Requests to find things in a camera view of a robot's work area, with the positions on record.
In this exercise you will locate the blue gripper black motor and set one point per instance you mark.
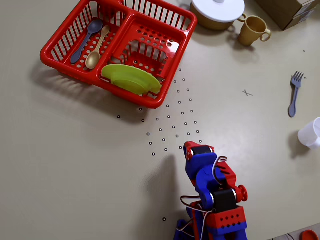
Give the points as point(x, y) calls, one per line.
point(201, 150)

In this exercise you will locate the lime green plastic plate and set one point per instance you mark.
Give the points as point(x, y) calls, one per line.
point(130, 77)

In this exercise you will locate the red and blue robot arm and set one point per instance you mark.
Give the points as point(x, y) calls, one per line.
point(225, 220)

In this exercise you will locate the white plate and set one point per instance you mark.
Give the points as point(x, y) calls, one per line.
point(217, 10)

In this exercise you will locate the red plastic dish rack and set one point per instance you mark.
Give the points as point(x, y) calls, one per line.
point(155, 102)

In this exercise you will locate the grey-blue plastic fork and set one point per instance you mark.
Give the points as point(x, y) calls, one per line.
point(296, 92)

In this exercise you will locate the white plastic cup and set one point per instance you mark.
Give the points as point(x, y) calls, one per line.
point(310, 135)

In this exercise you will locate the gold plastic pot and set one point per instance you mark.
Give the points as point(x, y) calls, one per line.
point(212, 25)

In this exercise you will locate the gold plastic spoon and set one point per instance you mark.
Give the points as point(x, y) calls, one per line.
point(92, 60)

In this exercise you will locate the gold plastic cup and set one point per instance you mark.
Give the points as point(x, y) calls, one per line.
point(251, 32)

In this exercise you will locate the orange-red round object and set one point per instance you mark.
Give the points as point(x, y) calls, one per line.
point(309, 235)

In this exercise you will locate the grey-blue plastic spoon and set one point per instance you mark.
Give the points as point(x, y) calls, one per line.
point(95, 26)

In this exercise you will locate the brown cardboard box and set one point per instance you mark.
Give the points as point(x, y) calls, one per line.
point(282, 10)

